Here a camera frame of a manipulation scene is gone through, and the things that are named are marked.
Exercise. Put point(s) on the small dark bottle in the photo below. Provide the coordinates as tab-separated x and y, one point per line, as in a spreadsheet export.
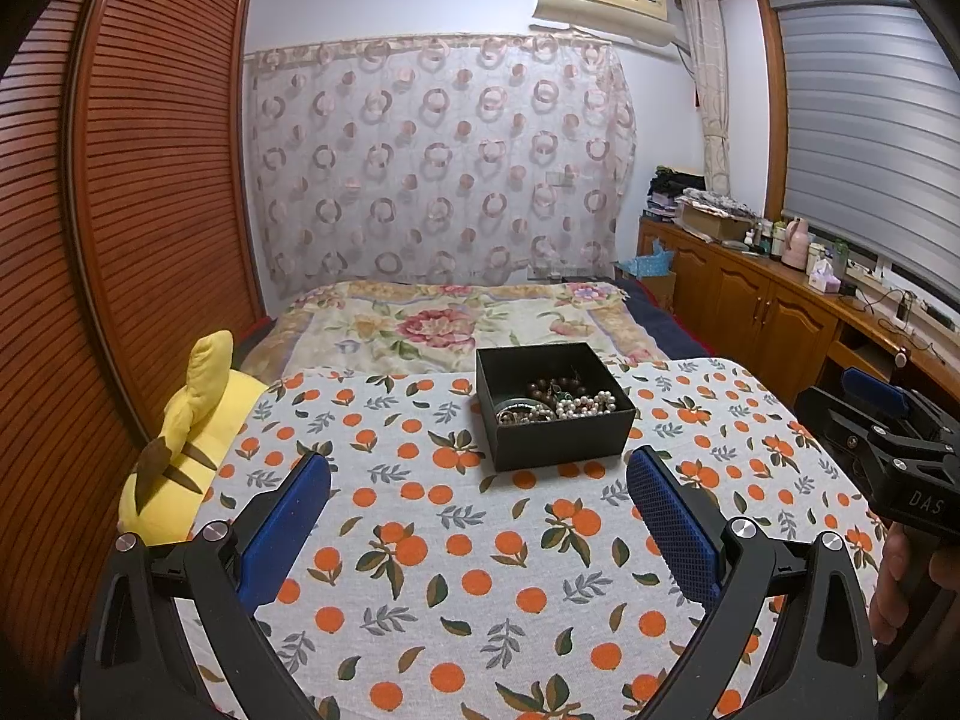
765	238

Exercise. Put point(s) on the open cardboard box with cloth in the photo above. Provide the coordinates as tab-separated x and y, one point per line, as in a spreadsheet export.
712	223

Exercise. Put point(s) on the person's right hand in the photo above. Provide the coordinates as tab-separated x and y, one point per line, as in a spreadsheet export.
892	581

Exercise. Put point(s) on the wooden window frame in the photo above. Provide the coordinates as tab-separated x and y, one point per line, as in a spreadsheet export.
771	127

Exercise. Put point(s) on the floral cream blanket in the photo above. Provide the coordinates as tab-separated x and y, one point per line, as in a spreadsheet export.
420	322

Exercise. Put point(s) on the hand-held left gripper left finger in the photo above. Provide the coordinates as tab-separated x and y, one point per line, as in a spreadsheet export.
285	525

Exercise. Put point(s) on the cream wall air conditioner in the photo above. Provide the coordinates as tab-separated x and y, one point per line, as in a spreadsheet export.
600	0

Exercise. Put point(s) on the pink thermos jug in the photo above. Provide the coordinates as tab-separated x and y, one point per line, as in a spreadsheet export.
793	244

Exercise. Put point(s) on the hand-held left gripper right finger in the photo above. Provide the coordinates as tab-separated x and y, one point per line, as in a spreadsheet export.
675	532

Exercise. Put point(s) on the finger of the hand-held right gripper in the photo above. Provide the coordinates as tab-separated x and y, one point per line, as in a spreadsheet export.
832	424
874	390

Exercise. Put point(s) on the floral bed blanket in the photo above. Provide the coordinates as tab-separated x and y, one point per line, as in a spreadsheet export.
667	330

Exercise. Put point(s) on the green lidded jar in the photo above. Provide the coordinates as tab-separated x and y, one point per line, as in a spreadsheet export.
841	255

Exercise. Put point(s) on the black jewelry box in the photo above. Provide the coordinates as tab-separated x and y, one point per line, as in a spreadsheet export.
555	450

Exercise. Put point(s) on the grey window blind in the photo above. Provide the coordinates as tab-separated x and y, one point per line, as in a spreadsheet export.
862	127

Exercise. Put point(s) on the wooden louvered wardrobe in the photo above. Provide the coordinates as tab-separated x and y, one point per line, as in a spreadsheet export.
150	202

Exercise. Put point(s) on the beige side curtain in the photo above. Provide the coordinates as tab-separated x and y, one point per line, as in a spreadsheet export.
709	90

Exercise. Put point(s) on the translucent jade bangle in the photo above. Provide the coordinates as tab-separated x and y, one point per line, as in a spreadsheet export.
526	405

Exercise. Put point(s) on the yellow plush toy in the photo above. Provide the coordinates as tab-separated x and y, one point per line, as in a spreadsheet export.
217	405

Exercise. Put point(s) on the small brown cardboard box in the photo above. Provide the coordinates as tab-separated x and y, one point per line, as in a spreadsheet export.
660	292

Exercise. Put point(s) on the orange fruit print cloth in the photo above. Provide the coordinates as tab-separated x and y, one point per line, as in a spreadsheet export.
465	540

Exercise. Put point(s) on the blue patterned bag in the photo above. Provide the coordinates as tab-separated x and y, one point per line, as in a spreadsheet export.
649	264

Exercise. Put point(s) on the long wooden cabinet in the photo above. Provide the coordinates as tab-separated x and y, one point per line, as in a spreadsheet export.
780	315

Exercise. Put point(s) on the stack of folded clothes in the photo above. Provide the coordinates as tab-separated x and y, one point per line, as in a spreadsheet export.
671	191

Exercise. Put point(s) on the pink tissue box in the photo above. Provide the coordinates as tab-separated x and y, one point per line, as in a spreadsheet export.
823	277

